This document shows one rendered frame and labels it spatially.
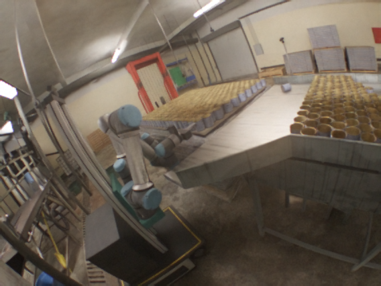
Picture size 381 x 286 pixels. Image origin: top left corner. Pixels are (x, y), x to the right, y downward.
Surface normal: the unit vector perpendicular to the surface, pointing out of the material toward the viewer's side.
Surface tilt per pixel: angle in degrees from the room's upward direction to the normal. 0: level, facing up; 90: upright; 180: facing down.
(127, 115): 83
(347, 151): 90
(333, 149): 90
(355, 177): 90
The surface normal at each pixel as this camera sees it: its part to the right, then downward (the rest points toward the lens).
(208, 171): -0.08, 0.46
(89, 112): 0.59, 0.11
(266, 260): -0.39, -0.83
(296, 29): -0.71, 0.54
